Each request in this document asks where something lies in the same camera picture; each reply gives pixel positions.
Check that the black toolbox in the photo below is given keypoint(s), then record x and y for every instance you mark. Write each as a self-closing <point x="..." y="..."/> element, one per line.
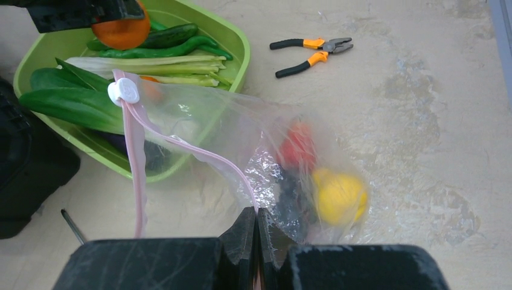
<point x="34" y="163"/>

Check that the orange green mango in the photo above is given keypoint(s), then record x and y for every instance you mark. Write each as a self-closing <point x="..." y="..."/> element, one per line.
<point x="152" y="88"/>

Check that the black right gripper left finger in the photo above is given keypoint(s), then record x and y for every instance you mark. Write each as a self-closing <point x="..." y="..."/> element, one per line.
<point x="224" y="262"/>

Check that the orange fruit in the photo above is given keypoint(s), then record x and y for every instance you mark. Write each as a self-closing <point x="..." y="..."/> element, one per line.
<point x="122" y="32"/>

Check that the clear zip top bag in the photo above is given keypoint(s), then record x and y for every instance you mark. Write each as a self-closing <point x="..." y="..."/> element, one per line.
<point x="235" y="134"/>

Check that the black yellow screwdriver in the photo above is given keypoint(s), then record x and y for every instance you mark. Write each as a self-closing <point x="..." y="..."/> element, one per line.
<point x="74" y="228"/>

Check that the orange black pliers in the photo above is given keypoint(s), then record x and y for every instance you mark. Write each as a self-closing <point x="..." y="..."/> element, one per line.
<point x="323" y="49"/>

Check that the yellow pear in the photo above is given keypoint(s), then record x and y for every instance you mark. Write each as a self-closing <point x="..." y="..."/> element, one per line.
<point x="341" y="198"/>

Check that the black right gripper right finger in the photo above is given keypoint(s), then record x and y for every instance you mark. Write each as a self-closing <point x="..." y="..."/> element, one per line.
<point x="286" y="265"/>

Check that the dark green cucumber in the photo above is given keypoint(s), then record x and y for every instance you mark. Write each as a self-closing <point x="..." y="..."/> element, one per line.
<point x="158" y="39"/>

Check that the green chili pepper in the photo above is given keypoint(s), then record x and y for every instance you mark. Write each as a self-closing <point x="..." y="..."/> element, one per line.
<point x="197" y="42"/>

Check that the red strawberry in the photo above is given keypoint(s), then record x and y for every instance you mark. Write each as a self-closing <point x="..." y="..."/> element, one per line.
<point x="297" y="151"/>

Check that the white napa cabbage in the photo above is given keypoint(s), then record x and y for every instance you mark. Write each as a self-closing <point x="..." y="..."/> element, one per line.
<point x="202" y="70"/>

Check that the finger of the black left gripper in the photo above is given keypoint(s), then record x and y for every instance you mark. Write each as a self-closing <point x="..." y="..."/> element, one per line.
<point x="59" y="15"/>

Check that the black grape bunch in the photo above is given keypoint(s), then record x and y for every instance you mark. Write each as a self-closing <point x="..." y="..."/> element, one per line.
<point x="295" y="211"/>

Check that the green bok choy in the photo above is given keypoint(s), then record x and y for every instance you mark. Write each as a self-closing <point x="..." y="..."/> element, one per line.
<point x="73" y="95"/>

